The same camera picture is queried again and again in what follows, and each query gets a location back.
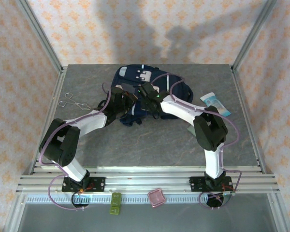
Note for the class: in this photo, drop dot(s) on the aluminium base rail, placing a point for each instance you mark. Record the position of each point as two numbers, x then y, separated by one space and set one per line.
145 181

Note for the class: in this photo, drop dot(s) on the left aluminium frame post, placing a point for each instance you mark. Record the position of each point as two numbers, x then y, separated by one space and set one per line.
38 33

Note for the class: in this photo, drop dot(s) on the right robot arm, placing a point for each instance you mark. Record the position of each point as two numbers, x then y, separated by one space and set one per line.
181 108

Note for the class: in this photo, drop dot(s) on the metal scissors clamp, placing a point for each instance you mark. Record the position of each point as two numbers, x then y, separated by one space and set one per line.
73 103

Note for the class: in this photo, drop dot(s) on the right aluminium frame post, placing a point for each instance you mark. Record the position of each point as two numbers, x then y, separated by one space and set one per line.
253 33

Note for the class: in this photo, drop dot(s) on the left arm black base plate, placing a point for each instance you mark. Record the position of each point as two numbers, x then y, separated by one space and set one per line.
99 183

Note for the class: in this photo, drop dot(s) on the right aluminium side rail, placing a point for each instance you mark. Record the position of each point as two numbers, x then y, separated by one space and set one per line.
246 101

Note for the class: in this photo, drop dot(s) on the aluminium frame post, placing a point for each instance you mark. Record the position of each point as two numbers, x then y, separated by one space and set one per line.
253 33
38 33

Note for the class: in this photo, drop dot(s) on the left aluminium side rail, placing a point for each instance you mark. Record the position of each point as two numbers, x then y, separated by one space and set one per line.
50 116

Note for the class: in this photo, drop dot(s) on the pink square tray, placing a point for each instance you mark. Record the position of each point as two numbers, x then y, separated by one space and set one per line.
156 198

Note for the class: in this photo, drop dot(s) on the green button box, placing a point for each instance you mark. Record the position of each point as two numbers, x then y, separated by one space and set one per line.
115 203

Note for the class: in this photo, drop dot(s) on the aluminium side rail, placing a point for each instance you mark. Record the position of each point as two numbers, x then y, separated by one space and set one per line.
50 116
246 101

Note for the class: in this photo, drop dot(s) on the navy blue backpack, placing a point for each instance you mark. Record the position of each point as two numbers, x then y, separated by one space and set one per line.
176 89

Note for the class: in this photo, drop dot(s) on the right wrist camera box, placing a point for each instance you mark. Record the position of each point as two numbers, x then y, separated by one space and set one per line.
155 89

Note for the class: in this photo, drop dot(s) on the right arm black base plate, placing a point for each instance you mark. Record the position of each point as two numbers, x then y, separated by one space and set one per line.
195 183

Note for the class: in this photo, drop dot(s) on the blue white wipes pack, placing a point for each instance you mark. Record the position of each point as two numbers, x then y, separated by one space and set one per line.
215 104

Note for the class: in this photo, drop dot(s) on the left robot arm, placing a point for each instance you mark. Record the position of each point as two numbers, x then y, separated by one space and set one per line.
87 122

